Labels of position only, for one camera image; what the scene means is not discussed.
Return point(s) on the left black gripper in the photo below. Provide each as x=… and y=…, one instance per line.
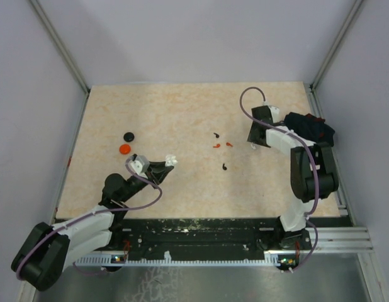
x=158, y=177

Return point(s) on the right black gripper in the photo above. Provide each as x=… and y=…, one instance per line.
x=252, y=136

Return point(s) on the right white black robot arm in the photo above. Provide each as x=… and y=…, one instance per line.
x=308, y=142

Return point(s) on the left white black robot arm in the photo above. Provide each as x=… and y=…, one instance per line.
x=49, y=249

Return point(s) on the dark navy crumpled cloth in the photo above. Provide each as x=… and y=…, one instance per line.
x=310, y=127

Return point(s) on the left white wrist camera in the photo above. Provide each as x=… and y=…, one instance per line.
x=139, y=164

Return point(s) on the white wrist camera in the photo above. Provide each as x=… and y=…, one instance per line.
x=274, y=111
x=139, y=164

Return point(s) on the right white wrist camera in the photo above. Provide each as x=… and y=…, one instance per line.
x=274, y=111

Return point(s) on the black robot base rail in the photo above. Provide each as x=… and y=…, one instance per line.
x=204, y=239

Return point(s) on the right aluminium frame post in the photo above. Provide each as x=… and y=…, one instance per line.
x=349, y=21

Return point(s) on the aluminium frame post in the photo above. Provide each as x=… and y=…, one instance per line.
x=349, y=21
x=59, y=45

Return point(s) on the left aluminium frame post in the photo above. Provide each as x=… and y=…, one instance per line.
x=59, y=45

